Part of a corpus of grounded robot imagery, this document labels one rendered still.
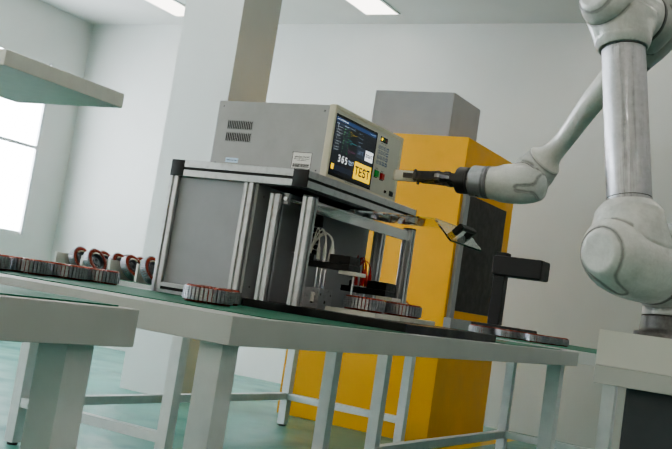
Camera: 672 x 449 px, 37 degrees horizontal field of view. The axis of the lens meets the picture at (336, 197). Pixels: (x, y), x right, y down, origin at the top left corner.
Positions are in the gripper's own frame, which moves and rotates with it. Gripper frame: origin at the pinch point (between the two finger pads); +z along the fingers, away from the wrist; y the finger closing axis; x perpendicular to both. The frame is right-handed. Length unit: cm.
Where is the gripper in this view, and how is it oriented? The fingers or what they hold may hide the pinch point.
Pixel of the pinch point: (405, 175)
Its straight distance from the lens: 288.7
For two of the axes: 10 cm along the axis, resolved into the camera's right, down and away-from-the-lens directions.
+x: 1.5, -9.8, 1.0
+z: -8.7, -0.8, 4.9
